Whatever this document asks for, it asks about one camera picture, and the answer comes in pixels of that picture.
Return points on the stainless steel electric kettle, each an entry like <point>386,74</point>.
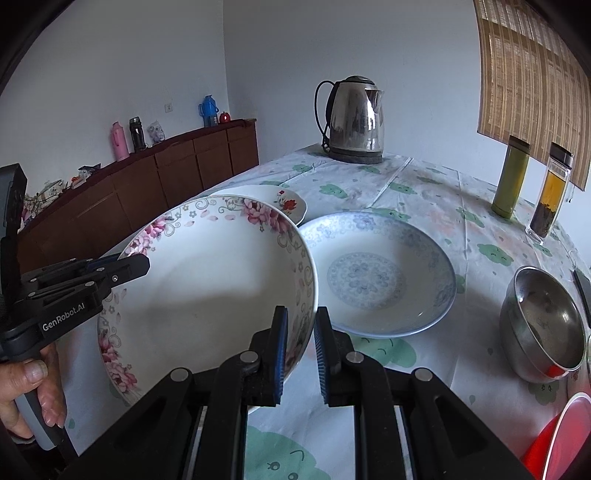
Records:
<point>354,128</point>

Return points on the bamboo window blind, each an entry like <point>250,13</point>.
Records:
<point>532,85</point>

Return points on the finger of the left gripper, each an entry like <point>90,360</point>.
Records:
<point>106,281</point>
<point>109,264</point>

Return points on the stainless steel bowl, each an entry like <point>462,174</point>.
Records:
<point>541,329</point>

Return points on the black smartphone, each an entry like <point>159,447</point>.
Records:
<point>584,286</point>

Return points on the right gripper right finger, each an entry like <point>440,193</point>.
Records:
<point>331,348</point>

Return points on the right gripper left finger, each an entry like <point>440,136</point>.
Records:
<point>270,345</point>

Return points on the red flower white plate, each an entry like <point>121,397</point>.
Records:
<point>281,198</point>

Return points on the pink thermos flask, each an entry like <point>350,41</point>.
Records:
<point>118,142</point>

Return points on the blue kids water bottle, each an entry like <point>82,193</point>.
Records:
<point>208,111</point>

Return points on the small red apple ornament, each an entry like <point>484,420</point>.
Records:
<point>224,117</point>

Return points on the black thermos flask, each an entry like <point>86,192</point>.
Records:
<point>137,135</point>

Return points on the brown wooden sideboard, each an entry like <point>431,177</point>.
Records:
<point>124,196</point>

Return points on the glass tea bottle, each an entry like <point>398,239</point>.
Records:
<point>557,176</point>

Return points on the green thermos bottle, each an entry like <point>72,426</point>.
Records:
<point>512,177</point>

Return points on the red plastic bowl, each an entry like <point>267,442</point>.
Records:
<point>561,441</point>

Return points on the patterned bag on sideboard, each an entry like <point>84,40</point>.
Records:
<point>156,133</point>

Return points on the pink floral white deep plate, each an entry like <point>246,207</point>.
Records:
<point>219,267</point>

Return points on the blue patterned white plate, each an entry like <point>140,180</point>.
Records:
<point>379,277</point>

